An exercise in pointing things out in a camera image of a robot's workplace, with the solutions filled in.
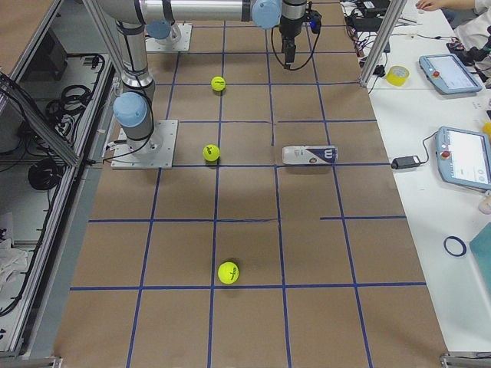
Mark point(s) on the black power adapter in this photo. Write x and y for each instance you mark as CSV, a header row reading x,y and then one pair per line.
x,y
405,162

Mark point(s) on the tennis ball near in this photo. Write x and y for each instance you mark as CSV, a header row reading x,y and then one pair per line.
x,y
228,272

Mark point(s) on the tennis ball far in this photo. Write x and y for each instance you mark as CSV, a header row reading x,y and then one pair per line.
x,y
218,83

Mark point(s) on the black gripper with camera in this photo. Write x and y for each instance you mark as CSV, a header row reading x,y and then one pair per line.
x,y
290,27

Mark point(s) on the teach pendant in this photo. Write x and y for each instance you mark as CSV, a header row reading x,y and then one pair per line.
x,y
463,157
448,74

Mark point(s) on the yellow tape roll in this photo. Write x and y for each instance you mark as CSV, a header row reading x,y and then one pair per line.
x,y
397,75

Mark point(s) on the tennis ball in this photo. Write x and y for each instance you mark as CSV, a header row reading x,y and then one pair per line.
x,y
211,153
228,272
218,83

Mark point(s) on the aluminium frame post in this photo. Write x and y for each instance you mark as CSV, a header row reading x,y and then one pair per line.
x,y
387,26

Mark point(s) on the white tennis ball can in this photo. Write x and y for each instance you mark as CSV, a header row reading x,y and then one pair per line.
x,y
309,155

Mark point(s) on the teach pendant near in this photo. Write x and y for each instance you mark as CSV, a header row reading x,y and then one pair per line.
x,y
463,157

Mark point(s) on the teach pendant far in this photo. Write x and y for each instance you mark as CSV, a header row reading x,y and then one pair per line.
x,y
448,74

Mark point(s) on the tennis ball middle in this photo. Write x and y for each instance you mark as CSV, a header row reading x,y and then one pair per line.
x,y
211,153

